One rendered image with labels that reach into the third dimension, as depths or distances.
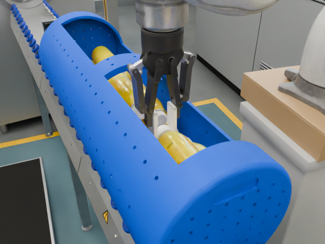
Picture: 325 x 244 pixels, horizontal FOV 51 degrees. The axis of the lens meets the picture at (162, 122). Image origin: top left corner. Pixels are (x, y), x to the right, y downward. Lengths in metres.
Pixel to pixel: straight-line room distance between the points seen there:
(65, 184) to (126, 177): 1.73
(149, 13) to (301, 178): 0.64
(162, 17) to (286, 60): 2.06
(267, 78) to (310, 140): 0.27
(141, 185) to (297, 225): 0.70
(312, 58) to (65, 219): 1.60
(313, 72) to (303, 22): 1.45
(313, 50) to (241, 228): 0.54
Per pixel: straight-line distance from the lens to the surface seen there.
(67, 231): 2.05
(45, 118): 2.66
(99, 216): 0.95
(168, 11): 0.56
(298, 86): 1.03
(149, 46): 0.59
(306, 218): 1.16
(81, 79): 0.84
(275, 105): 1.02
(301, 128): 0.96
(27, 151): 2.65
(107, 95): 0.73
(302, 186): 1.02
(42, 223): 1.92
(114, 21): 1.90
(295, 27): 2.48
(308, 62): 0.99
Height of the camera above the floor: 1.57
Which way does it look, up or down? 34 degrees down
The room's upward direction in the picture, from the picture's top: straight up
